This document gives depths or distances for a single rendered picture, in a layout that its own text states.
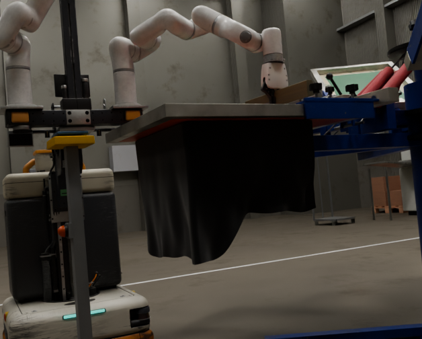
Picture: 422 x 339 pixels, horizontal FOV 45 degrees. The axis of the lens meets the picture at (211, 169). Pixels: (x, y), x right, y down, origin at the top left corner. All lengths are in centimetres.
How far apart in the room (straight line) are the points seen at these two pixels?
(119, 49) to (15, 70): 44
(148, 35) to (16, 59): 55
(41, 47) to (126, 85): 1008
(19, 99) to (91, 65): 1025
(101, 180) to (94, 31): 1005
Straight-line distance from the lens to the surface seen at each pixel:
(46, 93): 1205
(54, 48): 1234
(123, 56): 230
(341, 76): 377
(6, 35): 217
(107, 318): 244
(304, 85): 184
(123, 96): 226
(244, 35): 200
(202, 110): 148
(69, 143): 169
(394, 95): 190
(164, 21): 219
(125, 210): 1210
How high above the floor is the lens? 73
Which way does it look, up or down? 3 degrees up
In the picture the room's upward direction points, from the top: 5 degrees counter-clockwise
